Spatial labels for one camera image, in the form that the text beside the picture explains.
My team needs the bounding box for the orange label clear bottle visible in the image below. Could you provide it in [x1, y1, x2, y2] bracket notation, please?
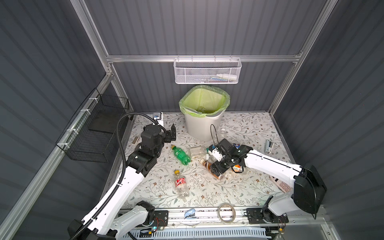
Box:
[231, 165, 244, 174]

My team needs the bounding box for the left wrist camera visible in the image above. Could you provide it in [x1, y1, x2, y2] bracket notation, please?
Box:
[153, 112, 164, 126]

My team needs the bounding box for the green bottle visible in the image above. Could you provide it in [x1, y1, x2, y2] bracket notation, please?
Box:
[171, 145, 191, 166]

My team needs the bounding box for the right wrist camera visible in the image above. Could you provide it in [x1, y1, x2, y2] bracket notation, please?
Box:
[208, 145, 223, 162]

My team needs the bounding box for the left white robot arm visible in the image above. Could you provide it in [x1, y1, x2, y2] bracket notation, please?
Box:
[68, 125, 176, 240]

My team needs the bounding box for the pink white calculator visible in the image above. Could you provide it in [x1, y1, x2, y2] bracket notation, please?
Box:
[270, 176, 293, 193]

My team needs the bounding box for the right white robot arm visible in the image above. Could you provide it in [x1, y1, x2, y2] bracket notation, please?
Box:
[207, 139, 327, 224]

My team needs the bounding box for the upright clear bottle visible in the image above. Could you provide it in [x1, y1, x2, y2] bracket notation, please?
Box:
[218, 128, 227, 141]

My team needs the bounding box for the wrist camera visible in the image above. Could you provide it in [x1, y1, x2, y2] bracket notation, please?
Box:
[208, 145, 223, 162]
[153, 112, 164, 126]

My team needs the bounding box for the clear bottle red label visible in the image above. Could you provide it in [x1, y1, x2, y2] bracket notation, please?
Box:
[174, 170, 190, 202]

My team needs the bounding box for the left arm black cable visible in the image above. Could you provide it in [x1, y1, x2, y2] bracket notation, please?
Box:
[70, 112, 158, 240]

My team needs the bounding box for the clear square bottle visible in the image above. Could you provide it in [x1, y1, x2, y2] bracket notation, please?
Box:
[189, 146, 208, 158]

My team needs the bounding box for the white wire mesh basket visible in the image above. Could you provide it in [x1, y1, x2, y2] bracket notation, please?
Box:
[173, 58, 242, 85]

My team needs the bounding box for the green bin liner bag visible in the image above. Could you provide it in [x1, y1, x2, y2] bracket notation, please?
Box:
[179, 85, 231, 118]

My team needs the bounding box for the black wire wall basket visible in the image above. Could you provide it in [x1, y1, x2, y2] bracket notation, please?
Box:
[57, 90, 131, 163]

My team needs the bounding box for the white plastic trash bin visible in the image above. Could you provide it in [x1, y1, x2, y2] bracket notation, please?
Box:
[180, 107, 226, 142]

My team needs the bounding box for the roll of clear tape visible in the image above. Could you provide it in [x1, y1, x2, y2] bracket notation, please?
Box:
[217, 203, 237, 224]

